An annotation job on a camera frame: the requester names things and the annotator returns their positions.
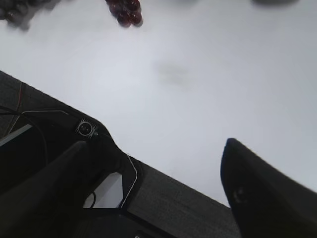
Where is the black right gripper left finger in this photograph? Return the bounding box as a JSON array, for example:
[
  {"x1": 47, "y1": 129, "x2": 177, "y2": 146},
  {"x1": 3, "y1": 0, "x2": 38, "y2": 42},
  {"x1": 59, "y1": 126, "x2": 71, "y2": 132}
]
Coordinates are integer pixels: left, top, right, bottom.
[{"x1": 0, "y1": 141, "x2": 119, "y2": 238}]

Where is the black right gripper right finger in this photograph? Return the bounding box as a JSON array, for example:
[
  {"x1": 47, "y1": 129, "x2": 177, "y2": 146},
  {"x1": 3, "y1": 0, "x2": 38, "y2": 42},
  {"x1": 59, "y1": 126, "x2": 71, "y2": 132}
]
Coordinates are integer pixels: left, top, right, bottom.
[{"x1": 220, "y1": 138, "x2": 317, "y2": 238}]

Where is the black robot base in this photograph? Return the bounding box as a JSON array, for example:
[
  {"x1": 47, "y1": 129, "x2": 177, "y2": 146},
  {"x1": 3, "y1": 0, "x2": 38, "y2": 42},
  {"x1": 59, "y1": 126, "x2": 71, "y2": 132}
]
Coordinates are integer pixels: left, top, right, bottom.
[{"x1": 0, "y1": 112, "x2": 139, "y2": 238}]

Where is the purple grape bunch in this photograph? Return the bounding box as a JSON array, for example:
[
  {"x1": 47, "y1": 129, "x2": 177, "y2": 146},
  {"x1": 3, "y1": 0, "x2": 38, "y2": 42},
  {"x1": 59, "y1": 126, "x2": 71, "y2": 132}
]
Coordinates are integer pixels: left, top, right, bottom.
[{"x1": 0, "y1": 0, "x2": 143, "y2": 27}]

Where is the black cable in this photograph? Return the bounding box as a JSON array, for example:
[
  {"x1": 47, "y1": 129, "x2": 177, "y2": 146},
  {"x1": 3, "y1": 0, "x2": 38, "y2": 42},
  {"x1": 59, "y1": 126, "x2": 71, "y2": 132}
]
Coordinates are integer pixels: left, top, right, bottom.
[{"x1": 0, "y1": 106, "x2": 48, "y2": 166}]

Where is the red thin wire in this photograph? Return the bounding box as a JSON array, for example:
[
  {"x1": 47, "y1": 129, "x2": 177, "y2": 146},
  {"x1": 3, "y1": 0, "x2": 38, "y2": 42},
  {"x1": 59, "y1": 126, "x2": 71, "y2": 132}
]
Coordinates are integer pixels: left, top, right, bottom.
[{"x1": 15, "y1": 82, "x2": 23, "y2": 112}]

